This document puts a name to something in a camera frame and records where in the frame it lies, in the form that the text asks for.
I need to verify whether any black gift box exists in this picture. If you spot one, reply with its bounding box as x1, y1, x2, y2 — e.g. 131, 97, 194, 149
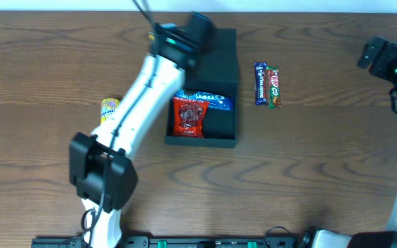
165, 28, 240, 148

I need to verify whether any blue oreo pack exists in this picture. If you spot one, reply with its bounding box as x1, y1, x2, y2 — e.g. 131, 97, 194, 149
174, 89, 233, 111

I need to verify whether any red snack packet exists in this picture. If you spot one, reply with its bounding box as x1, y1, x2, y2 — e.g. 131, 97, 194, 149
172, 97, 210, 138

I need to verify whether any kitkat milo bar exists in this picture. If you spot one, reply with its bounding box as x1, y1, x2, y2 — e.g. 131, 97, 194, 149
266, 67, 282, 109

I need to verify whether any yellow mentos bottle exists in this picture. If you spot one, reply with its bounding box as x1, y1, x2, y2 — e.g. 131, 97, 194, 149
101, 98, 120, 123

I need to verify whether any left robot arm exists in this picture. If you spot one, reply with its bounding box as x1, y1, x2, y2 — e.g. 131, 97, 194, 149
69, 12, 214, 247

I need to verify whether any dairy milk chocolate bar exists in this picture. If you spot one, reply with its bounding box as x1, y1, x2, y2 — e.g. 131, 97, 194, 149
254, 62, 267, 105

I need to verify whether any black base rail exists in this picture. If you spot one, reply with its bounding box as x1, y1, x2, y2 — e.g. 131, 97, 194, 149
31, 236, 375, 248

